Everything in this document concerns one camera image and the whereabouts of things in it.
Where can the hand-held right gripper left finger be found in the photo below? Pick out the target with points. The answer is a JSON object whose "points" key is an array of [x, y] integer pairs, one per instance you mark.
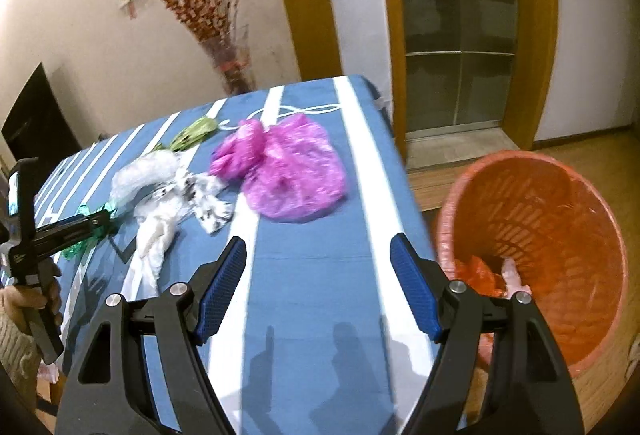
{"points": [[222, 287]]}

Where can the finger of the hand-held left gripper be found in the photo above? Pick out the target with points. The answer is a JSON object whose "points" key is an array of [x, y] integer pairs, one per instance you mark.
{"points": [[70, 225], [70, 242]]}

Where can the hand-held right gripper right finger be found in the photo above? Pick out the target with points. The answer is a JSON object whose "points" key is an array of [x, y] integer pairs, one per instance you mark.
{"points": [[415, 287]]}

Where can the dark green plastic bag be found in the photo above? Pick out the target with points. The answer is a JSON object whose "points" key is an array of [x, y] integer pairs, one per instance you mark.
{"points": [[75, 249]]}

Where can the red plastic bag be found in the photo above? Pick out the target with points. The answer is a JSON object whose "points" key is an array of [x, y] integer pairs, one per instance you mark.
{"points": [[477, 277]]}

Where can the red lined waste basket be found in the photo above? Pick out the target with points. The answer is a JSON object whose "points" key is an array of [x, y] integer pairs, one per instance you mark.
{"points": [[540, 205]]}

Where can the person's left forearm knit sleeve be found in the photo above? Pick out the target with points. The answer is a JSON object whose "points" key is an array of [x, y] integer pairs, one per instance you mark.
{"points": [[17, 355]]}

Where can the person's left hand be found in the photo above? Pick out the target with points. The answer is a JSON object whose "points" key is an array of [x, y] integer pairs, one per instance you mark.
{"points": [[15, 302]]}

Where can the crumpled white plastic bag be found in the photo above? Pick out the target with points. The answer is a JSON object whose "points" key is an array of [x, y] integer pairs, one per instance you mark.
{"points": [[152, 240]]}

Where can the clear plastic bag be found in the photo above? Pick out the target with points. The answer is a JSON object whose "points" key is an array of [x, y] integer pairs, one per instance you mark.
{"points": [[142, 177]]}

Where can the blue white striped tablecloth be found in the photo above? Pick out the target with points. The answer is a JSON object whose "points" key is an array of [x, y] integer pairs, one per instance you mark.
{"points": [[310, 255]]}

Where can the black flat screen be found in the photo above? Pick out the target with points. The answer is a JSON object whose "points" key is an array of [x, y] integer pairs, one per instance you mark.
{"points": [[37, 120]]}

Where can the magenta plastic bag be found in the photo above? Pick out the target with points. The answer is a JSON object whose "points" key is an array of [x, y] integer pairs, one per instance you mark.
{"points": [[295, 170]]}

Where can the light green plastic bag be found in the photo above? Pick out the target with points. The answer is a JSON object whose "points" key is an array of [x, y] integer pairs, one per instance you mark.
{"points": [[192, 132]]}

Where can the glass vase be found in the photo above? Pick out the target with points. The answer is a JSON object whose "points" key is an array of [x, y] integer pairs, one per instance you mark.
{"points": [[230, 65]]}

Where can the frosted glass panel door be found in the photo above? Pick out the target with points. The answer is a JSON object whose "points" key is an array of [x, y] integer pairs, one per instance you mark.
{"points": [[455, 40]]}

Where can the wooden door frame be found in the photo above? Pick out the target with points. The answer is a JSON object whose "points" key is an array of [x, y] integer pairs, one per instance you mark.
{"points": [[537, 65]]}

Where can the wooden wall trim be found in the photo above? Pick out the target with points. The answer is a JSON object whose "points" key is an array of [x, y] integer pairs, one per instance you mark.
{"points": [[300, 5]]}

